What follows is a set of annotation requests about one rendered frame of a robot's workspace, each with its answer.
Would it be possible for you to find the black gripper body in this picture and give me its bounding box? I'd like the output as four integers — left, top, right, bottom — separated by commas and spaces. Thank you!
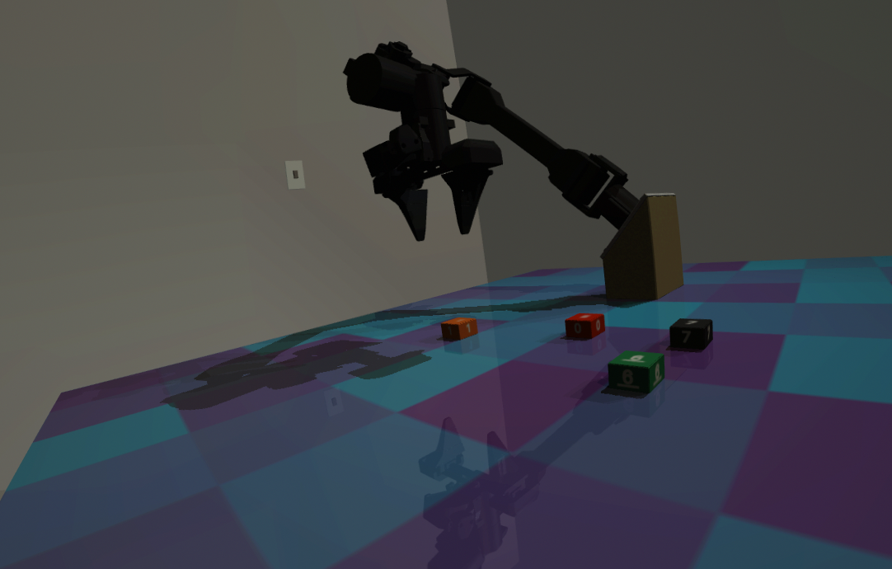
373, 109, 503, 194

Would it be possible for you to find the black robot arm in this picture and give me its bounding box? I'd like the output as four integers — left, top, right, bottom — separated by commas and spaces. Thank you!
343, 41, 639, 230

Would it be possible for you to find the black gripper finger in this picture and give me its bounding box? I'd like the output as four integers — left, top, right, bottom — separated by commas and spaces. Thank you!
441, 169, 493, 234
383, 190, 428, 241

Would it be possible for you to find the red block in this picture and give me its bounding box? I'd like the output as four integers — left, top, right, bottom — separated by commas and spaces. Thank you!
565, 313, 605, 339

